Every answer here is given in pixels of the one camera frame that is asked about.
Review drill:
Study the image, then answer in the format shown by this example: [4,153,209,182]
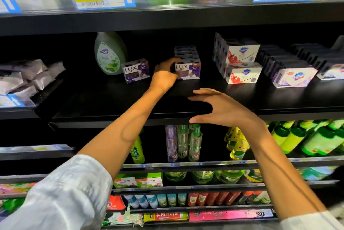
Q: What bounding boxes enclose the yellow red packets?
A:
[143,211,190,222]

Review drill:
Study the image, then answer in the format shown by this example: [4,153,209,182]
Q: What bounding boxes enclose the green white box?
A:
[113,174,138,189]
[135,172,164,188]

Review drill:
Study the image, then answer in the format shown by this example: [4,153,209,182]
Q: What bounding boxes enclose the strip of shelf price tags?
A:
[0,94,25,108]

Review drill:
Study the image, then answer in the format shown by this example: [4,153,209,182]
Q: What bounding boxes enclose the long pink packet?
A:
[188,208,275,222]

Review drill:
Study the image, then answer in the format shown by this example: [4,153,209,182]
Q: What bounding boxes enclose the person's left hand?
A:
[148,58,183,94]

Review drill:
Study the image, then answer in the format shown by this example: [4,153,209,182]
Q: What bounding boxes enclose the row of white pink soap boxes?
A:
[258,36,344,88]

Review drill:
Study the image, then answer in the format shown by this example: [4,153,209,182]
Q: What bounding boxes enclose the person's right hand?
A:
[187,87,264,131]

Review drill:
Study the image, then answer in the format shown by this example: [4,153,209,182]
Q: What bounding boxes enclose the row of white red soap boxes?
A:
[213,32,264,85]

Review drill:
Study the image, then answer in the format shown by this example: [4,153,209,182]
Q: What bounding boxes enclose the red snack packet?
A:
[106,195,127,212]

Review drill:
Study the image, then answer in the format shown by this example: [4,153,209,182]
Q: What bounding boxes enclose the person's right forearm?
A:
[244,121,343,222]

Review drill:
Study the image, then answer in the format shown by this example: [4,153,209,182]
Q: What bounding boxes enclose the purple white soap box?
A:
[175,60,202,80]
[123,58,151,84]

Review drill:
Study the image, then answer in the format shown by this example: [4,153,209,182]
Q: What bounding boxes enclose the person's left forearm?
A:
[78,84,164,179]

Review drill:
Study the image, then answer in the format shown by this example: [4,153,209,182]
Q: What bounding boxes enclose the pale green pump soap bottle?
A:
[94,32,128,75]

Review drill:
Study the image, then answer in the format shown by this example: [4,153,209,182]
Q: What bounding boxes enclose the black store shelf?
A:
[0,77,73,206]
[0,1,344,230]

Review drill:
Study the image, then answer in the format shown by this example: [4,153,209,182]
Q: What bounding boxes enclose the pile of white wipe packets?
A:
[0,59,66,104]

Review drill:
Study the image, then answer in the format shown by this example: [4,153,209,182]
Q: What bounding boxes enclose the green lidded wipe tub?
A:
[216,169,245,185]
[164,171,188,183]
[192,170,216,185]

